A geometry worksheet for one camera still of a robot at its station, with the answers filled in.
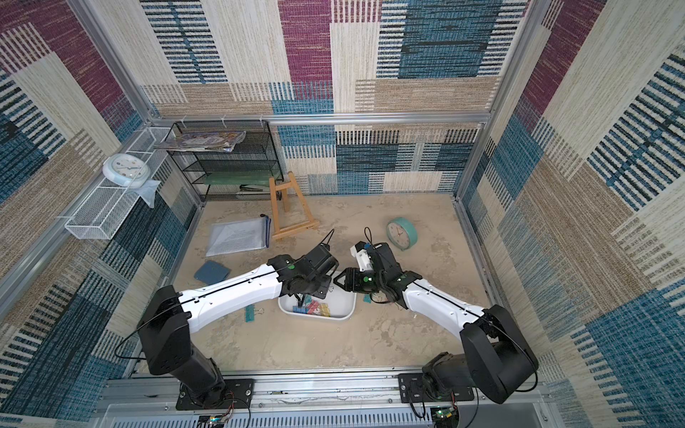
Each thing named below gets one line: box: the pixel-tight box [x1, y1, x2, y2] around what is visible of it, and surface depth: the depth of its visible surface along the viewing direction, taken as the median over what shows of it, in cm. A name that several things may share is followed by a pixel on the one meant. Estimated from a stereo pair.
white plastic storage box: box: [277, 286, 358, 321], surface depth 89 cm
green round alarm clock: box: [386, 216, 419, 252], surface depth 99 cm
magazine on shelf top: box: [154, 130, 247, 153], surface depth 89 cm
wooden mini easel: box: [269, 171, 321, 240], surface depth 107 cm
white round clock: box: [102, 153, 151, 190], surface depth 76 cm
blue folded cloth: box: [194, 260, 232, 286], surface depth 98 cm
